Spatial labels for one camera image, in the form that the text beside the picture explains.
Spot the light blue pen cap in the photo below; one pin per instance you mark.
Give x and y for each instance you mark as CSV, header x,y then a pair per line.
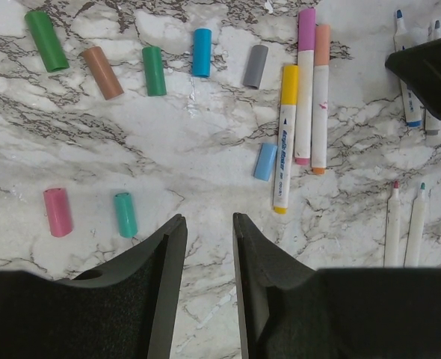
x,y
201,52

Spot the dark green pen cap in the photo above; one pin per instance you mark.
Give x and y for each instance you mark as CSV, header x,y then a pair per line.
x,y
154,71

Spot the brown pen cap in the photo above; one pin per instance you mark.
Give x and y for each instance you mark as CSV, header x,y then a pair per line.
x,y
102,72

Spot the pink cap marker pen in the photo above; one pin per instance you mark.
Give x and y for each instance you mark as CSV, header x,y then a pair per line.
x,y
392,228

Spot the yellow cap marker pen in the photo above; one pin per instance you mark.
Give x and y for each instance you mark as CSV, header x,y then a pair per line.
x,y
285,144

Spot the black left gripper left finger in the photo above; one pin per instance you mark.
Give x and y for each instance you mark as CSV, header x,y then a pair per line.
x,y
124,308

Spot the blue cap marker pen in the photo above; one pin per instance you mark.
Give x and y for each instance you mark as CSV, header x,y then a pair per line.
x,y
403,40

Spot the grey pen cap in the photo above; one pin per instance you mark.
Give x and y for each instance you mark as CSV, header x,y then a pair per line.
x,y
255,66

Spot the teal pen cap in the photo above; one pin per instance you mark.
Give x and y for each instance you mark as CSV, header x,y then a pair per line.
x,y
125,213

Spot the grey cap marker pen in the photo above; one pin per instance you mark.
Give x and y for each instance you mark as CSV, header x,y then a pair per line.
x,y
432,124

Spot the pink pen cap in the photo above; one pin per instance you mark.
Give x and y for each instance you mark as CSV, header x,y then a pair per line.
x,y
58,211

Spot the pale blue pen cap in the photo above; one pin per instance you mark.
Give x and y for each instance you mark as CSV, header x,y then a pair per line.
x,y
265,162

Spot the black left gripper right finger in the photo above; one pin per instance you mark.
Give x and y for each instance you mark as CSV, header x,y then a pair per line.
x,y
288,310

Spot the teal cap marker pen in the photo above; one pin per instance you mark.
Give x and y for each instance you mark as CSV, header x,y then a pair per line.
x,y
417,222

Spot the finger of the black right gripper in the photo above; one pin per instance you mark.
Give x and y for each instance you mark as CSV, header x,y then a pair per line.
x,y
420,69

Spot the purple cap marker pen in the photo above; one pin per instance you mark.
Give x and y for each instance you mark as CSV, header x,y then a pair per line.
x,y
305,63

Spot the orange cap marker pen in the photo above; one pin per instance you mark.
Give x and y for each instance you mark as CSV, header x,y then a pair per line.
x,y
320,99

